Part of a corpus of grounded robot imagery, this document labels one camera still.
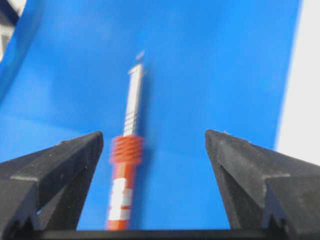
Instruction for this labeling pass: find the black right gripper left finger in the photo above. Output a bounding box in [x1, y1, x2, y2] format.
[0, 131, 104, 232]

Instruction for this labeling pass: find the orange soldering iron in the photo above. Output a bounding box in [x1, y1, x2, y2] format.
[106, 51, 145, 231]

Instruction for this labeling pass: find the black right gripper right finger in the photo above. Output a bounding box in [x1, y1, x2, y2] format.
[205, 130, 320, 232]

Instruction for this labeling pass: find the blue table mat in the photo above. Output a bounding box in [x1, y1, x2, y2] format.
[0, 0, 301, 230]

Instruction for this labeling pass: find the white paper sheet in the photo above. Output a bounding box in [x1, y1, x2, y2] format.
[275, 0, 320, 165]

